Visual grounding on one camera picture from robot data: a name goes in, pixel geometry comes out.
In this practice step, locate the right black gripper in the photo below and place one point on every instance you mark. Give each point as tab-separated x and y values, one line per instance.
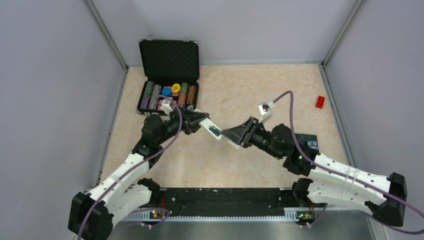
242	134

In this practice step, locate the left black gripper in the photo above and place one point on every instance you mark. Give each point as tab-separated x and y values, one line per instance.
189	119

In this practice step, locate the white remote control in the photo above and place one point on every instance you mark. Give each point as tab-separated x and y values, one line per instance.
206	123

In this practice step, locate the green battery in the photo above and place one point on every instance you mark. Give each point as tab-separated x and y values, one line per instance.
216	130

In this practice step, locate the white battery cover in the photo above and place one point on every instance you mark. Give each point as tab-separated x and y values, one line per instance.
233	144

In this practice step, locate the purple battery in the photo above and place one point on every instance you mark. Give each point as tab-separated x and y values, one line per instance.
214	133

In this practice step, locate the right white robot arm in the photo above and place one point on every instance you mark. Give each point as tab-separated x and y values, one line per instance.
324	180

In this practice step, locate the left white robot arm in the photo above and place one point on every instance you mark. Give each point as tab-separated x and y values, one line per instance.
94	214

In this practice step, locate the yellow round chip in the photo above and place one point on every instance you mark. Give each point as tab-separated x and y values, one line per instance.
176	88

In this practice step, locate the pink playing card deck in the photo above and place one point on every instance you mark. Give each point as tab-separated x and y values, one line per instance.
159	106

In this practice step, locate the blue round chip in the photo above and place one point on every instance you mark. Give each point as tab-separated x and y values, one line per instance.
166	91

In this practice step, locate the black poker chip case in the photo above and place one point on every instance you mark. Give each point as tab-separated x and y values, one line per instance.
167	62

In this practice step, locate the dark grey building baseplate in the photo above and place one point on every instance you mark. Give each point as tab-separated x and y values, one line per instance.
302	138

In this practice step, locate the blue owl figure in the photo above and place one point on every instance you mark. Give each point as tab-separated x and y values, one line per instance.
313	144

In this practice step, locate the red building brick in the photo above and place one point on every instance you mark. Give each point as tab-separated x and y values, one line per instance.
320	102

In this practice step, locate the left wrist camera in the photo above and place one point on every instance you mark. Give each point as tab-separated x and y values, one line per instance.
168	107

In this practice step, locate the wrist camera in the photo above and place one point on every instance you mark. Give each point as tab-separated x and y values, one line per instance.
265	110
168	107

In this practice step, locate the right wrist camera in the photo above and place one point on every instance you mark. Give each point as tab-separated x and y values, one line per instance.
265	110

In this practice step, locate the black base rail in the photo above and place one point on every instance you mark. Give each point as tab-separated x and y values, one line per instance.
152	205

